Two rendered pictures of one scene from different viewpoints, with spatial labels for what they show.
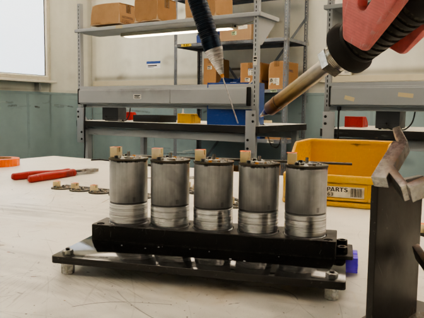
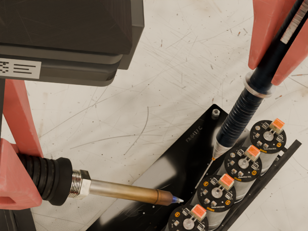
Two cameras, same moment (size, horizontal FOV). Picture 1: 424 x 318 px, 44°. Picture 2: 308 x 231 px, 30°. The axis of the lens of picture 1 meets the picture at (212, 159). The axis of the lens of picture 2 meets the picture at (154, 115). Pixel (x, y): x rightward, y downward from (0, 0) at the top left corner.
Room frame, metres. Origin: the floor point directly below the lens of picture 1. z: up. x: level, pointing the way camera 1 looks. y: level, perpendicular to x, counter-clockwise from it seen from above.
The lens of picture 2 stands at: (0.31, -0.15, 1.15)
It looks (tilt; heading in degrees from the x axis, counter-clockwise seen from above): 61 degrees down; 107
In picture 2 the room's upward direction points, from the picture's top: 12 degrees clockwise
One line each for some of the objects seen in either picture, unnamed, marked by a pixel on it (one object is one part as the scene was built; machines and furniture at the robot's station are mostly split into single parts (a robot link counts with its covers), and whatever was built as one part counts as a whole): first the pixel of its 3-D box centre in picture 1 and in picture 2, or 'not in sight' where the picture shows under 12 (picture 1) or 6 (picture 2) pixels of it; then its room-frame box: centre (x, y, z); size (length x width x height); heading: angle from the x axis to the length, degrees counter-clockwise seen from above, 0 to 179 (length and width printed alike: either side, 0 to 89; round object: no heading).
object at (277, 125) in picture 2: (117, 151); (276, 126); (0.33, 0.06, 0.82); 0.01 x 0.01 x 0.01; 76
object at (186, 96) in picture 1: (156, 98); not in sight; (3.19, 0.34, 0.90); 1.30 x 0.06 x 0.12; 58
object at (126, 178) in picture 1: (128, 195); (258, 151); (0.33, 0.05, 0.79); 0.02 x 0.02 x 0.05
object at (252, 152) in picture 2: (158, 153); (251, 154); (0.32, 0.03, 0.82); 0.01 x 0.01 x 0.01; 76
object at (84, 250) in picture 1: (205, 259); (182, 204); (0.30, 0.00, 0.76); 0.16 x 0.07 x 0.01; 76
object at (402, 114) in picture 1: (390, 119); not in sight; (2.60, -0.89, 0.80); 0.15 x 0.12 x 0.10; 149
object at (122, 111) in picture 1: (114, 113); not in sight; (3.58, 0.67, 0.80); 0.15 x 0.12 x 0.10; 168
